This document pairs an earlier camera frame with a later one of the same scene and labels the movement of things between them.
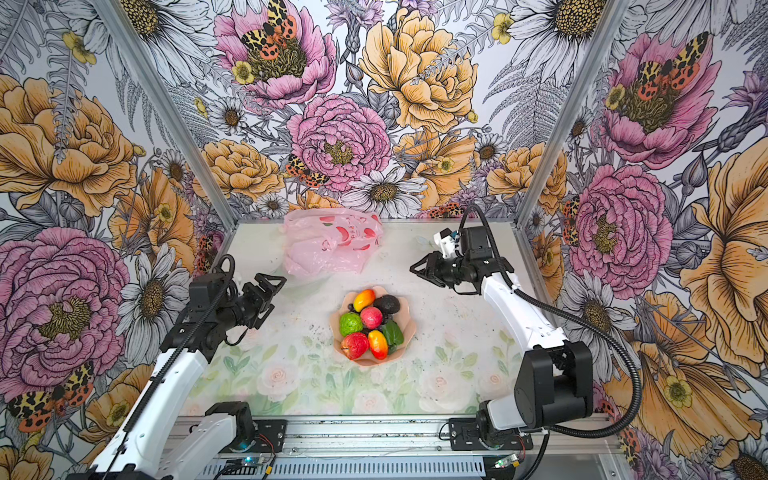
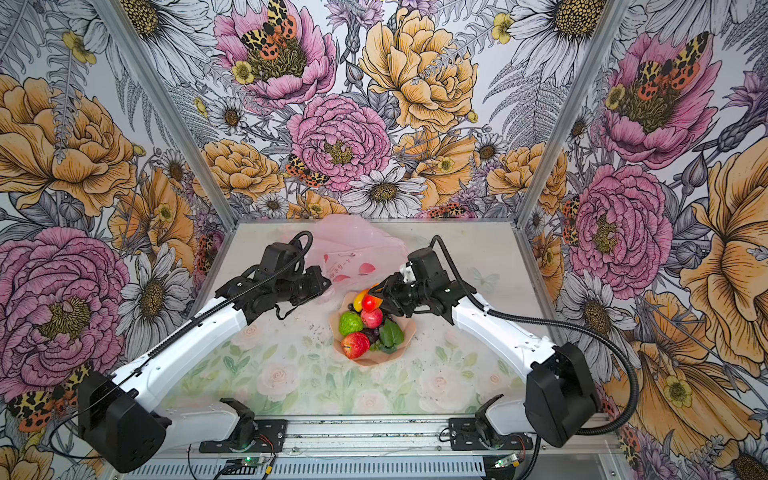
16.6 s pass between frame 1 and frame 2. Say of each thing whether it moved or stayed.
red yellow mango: moved
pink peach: stayed
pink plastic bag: moved
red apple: stayed
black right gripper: moved
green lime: stayed
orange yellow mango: stayed
